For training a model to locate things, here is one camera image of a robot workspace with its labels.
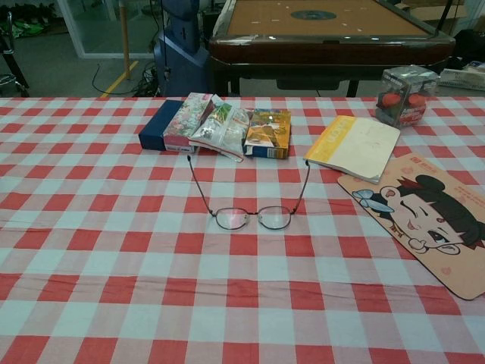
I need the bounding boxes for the blue machine pedestal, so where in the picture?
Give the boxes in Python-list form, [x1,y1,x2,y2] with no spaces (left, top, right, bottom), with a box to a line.
[153,0,209,97]

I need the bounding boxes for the white plastic basket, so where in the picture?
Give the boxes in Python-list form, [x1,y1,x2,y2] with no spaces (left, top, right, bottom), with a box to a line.
[437,68,485,91]

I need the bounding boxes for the brown mahjong table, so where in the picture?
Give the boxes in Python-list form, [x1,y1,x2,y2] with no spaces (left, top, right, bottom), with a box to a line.
[208,0,457,97]

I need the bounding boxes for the cartoon girl mouse pad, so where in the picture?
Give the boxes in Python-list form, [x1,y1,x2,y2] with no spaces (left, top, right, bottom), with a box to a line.
[336,152,485,302]

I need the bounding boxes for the thin metal frame eyeglasses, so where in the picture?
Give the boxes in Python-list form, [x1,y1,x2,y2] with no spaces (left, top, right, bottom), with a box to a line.
[186,154,311,231]

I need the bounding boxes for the black metal cart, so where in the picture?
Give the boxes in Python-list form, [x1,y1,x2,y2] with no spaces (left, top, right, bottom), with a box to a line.
[0,11,30,98]

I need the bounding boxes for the clear plastic snack bag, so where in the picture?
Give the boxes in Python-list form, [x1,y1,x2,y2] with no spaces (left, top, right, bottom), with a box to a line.
[188,94,254,164]

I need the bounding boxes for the wooden pole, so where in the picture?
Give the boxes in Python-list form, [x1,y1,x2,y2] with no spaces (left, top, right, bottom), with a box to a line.
[119,0,132,81]

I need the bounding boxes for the red white checkered tablecloth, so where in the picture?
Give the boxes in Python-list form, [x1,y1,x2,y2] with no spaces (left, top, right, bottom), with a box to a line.
[0,96,485,364]

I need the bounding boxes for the dark blue box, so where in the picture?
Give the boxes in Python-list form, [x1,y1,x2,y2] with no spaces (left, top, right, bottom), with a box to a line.
[138,99,186,151]

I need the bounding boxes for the orange yellow snack box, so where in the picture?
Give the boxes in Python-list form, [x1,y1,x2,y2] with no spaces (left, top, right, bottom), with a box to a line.
[242,108,293,159]

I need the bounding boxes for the yellow white notebook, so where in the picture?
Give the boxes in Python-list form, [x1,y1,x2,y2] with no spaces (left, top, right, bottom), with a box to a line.
[303,115,402,185]

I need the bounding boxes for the clear pack with orange caps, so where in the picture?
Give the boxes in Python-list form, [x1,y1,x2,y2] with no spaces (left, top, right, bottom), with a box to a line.
[374,65,441,129]

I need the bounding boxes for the floral pink box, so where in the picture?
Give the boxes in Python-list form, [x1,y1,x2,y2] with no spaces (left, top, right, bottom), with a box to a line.
[163,92,214,153]

